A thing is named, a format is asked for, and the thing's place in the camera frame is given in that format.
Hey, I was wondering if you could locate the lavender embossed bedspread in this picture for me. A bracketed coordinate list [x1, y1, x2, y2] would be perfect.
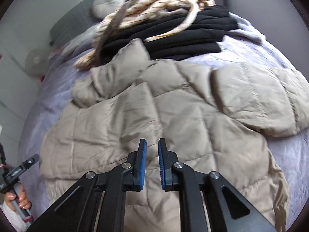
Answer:
[19, 14, 308, 230]

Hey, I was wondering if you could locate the cream striped fur-trimmed coat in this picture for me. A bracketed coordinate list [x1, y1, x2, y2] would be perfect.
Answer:
[62, 0, 215, 70]

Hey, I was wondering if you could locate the person's left hand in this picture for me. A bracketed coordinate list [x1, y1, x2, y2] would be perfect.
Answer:
[4, 185, 31, 211]

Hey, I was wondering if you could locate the white electric fan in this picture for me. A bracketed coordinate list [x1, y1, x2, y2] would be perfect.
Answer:
[25, 48, 51, 78]

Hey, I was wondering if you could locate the beige puffer jacket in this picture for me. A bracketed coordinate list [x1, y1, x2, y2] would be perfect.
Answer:
[40, 39, 308, 231]

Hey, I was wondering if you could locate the grey quilted headboard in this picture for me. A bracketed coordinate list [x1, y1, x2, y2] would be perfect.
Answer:
[49, 0, 101, 48]

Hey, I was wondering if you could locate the black folded garment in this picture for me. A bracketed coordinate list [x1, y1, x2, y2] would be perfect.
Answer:
[100, 5, 238, 64]

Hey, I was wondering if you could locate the round cream cushion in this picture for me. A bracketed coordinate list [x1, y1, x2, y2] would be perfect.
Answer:
[92, 0, 125, 20]

